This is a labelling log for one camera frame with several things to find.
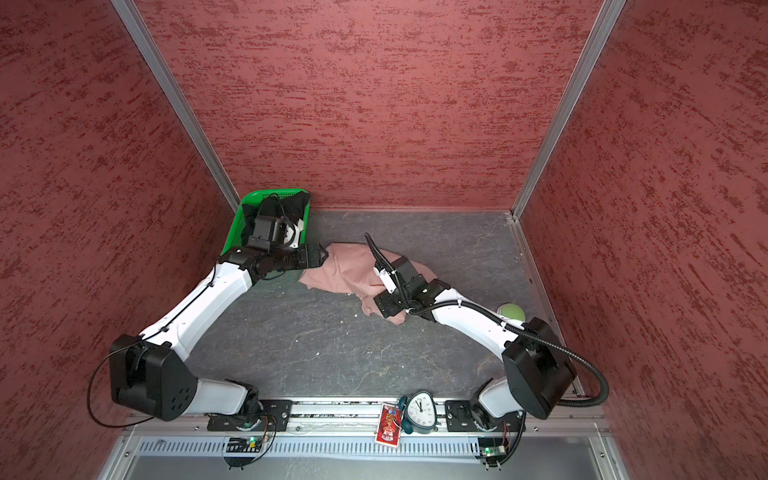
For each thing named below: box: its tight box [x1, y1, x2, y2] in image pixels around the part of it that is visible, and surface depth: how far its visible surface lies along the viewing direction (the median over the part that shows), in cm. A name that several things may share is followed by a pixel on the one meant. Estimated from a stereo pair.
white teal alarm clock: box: [398, 390, 439, 434], surface depth 73 cm
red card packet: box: [375, 402, 402, 448], surface depth 72 cm
